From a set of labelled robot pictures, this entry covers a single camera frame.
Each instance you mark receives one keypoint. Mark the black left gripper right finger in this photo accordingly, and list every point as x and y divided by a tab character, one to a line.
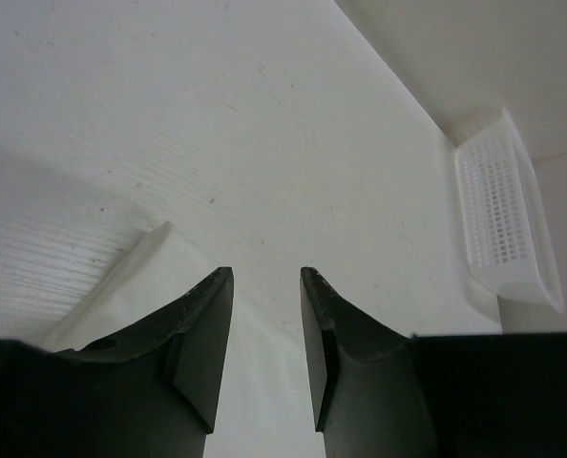
377	393

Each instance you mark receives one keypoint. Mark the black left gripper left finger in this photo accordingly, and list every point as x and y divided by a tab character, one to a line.
151	389

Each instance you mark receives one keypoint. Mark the white tank top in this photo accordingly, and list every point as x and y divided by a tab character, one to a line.
265	403

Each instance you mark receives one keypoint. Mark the white plastic mesh basket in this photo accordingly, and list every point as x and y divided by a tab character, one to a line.
508	243

